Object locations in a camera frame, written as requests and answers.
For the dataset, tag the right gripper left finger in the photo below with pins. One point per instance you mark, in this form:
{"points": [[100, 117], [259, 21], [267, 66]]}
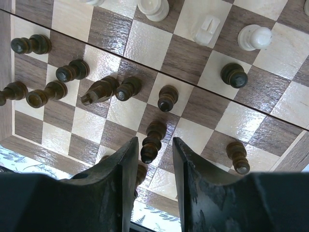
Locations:
{"points": [[99, 199]]}

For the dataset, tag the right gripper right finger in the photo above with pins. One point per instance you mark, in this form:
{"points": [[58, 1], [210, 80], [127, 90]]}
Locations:
{"points": [[212, 200]]}

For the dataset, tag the dark chess piece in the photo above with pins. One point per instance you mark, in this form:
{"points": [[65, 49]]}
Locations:
{"points": [[151, 145]]}

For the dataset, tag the dark chess knight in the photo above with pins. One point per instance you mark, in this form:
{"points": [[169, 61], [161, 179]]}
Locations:
{"points": [[100, 91]]}

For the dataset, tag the wooden chess board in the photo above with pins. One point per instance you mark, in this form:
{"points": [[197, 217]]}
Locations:
{"points": [[250, 83]]}

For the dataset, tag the white chess knight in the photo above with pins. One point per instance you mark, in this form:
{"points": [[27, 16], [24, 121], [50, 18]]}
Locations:
{"points": [[204, 29]]}

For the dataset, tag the floral table mat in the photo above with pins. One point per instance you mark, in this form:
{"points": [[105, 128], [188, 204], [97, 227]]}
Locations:
{"points": [[143, 214]]}

